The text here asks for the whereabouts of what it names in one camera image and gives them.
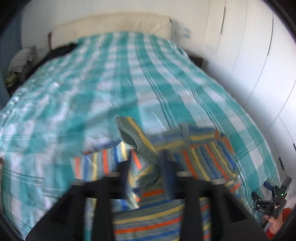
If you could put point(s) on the person's right hand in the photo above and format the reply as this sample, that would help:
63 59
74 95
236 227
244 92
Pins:
275 223

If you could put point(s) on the dark nightstand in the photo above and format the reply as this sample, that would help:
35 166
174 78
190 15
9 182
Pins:
197 60

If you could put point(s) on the black garment on bed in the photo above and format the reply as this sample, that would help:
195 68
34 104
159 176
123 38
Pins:
60 51

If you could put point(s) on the pile of clothes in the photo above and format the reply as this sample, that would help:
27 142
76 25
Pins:
20 65

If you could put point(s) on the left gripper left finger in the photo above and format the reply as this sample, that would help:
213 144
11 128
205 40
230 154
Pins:
67 218

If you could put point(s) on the striped knit sweater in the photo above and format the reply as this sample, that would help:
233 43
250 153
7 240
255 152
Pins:
161 185

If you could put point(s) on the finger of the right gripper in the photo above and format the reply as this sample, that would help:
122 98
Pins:
268 186

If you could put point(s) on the white wardrobe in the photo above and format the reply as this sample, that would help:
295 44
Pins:
252 54

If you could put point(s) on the cream padded headboard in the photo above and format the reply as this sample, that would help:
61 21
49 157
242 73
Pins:
158 25

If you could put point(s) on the wall socket panel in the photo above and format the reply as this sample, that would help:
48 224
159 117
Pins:
182 32

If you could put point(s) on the teal plaid bedspread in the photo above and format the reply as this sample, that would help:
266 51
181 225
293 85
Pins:
80 115

